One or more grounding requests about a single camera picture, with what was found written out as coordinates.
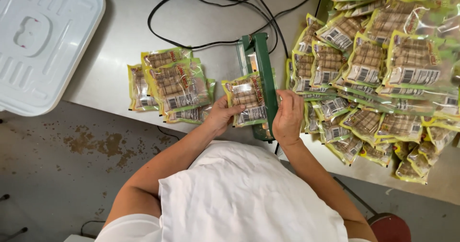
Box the heap of sausage packets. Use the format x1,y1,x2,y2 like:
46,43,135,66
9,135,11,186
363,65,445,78
286,0,460,185

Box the black power cable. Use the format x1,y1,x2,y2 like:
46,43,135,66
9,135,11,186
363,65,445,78
247,0,320,59

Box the red round stool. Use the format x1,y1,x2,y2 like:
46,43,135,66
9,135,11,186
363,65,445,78
332,177,412,242

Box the white plastic lid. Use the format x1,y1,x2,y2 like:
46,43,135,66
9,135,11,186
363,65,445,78
0,0,106,117

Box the black floor cable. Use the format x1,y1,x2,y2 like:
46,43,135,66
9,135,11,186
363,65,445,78
80,220,107,238

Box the white apron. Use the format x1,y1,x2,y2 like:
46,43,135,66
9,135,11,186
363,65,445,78
95,140,371,242

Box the yellow-edged sausage packet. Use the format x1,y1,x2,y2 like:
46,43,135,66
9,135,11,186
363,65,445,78
147,58,211,116
141,47,193,70
163,78,216,125
221,72,269,128
127,64,160,112

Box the black stand feet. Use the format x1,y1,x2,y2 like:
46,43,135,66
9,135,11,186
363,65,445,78
0,193,29,242

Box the green heat sealer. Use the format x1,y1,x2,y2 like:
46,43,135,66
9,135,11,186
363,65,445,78
236,32,280,143

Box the looped black cable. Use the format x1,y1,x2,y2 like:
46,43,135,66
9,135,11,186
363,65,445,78
147,0,279,54

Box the person's right hand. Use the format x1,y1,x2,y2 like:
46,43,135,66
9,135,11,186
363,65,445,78
272,89,305,148

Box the person's left hand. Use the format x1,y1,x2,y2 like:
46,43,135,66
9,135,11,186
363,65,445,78
204,95,247,137

